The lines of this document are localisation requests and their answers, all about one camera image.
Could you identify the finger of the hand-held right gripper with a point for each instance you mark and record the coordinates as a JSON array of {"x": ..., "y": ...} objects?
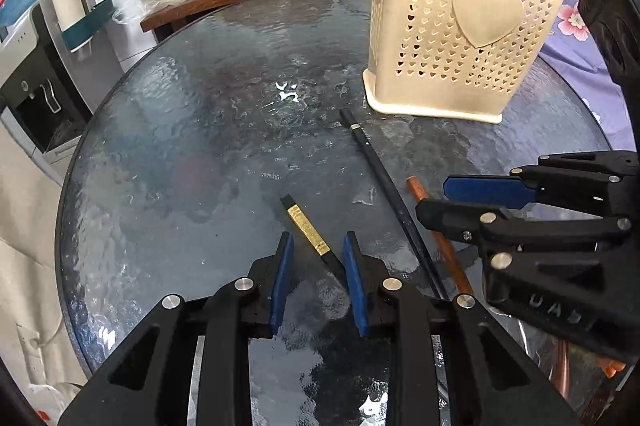
[
  {"x": 460, "y": 221},
  {"x": 485, "y": 192}
]

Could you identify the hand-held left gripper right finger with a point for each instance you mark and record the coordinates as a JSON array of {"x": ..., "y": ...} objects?
[{"x": 357, "y": 291}]

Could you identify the round glass table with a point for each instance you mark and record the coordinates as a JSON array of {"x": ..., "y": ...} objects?
[{"x": 210, "y": 155}]

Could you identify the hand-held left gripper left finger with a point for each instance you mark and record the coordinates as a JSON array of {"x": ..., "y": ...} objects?
[{"x": 282, "y": 286}]

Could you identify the beige cloth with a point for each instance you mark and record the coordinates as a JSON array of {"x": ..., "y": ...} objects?
[{"x": 30, "y": 266}]

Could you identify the dark blurred object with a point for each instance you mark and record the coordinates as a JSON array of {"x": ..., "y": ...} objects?
[{"x": 610, "y": 20}]

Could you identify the teal wall holder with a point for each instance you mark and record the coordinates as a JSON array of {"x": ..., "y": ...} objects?
[{"x": 90, "y": 25}]

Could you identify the grey water dispenser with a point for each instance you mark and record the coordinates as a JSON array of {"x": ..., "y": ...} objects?
[{"x": 35, "y": 95}]

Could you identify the purple floral cloth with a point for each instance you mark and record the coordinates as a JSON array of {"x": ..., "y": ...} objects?
[{"x": 575, "y": 75}]

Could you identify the cream plastic utensil holder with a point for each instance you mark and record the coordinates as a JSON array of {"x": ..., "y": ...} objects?
[{"x": 450, "y": 55}]

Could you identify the black chopstick with gold band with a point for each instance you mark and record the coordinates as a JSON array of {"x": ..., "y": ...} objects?
[{"x": 310, "y": 231}]

